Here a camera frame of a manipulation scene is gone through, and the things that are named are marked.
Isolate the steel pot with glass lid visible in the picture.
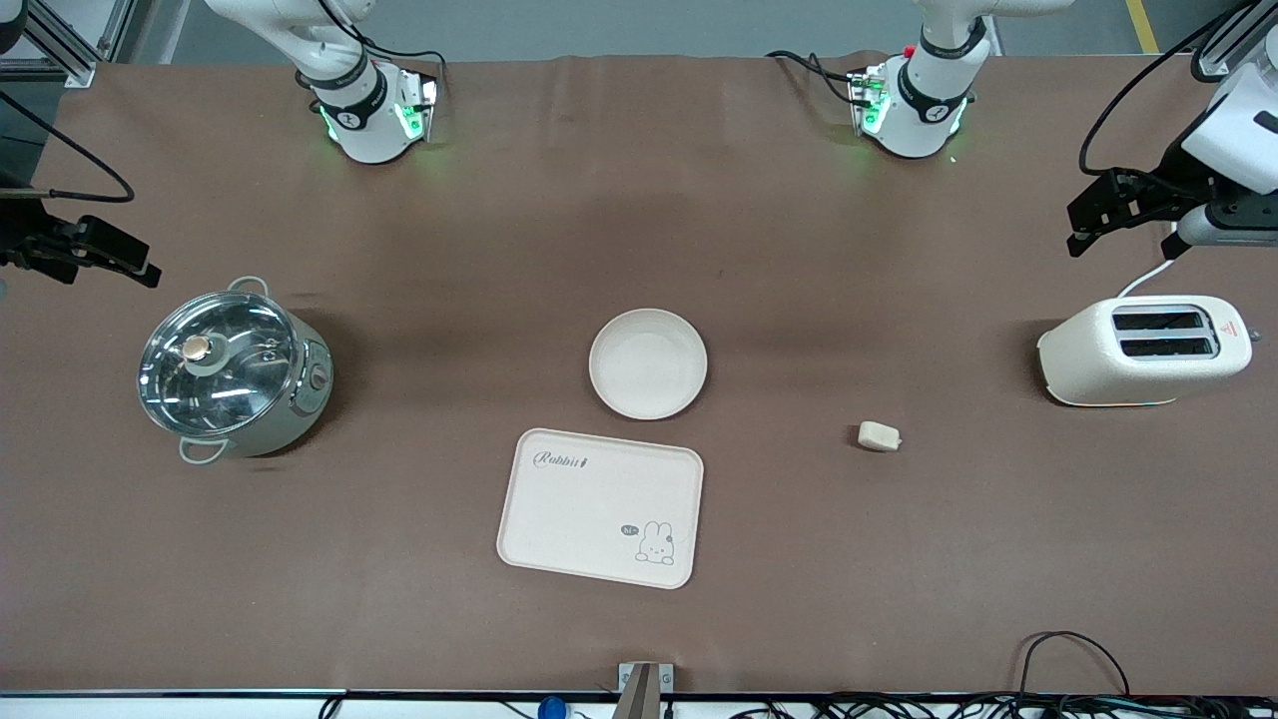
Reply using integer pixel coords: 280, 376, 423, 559
140, 277, 335, 466

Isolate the white toaster cable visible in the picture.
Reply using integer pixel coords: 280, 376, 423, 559
1116, 222, 1181, 299

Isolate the black right base cable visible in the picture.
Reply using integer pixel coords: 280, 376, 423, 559
318, 0, 447, 76

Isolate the cream rabbit print tray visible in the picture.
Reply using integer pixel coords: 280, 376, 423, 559
496, 428, 705, 590

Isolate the round cream plate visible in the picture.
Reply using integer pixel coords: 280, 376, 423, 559
588, 309, 709, 420

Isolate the black base cable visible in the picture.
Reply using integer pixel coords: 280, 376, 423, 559
318, 0, 447, 76
766, 50, 872, 107

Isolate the black left base cable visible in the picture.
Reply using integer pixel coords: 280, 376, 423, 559
766, 50, 872, 107

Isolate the brown table mat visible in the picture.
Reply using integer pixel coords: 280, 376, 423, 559
0, 50, 1278, 698

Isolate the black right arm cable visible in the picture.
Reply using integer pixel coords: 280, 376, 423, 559
0, 90, 137, 204

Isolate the black looped cable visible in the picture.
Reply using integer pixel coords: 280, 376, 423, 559
1017, 630, 1135, 702

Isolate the cream two-slot toaster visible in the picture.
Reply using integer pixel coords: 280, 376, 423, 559
1036, 295, 1255, 407

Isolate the glass pot lid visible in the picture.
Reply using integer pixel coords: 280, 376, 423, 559
137, 291, 302, 439

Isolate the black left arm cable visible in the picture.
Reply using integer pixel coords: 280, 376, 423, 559
1077, 0, 1261, 179

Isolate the grey metal bracket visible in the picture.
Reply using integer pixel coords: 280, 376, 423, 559
612, 662, 674, 719

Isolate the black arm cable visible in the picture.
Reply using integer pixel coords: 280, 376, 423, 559
0, 90, 137, 204
1077, 0, 1261, 179

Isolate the aluminium frame profile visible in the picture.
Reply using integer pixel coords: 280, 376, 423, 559
0, 0, 139, 89
1191, 0, 1278, 81

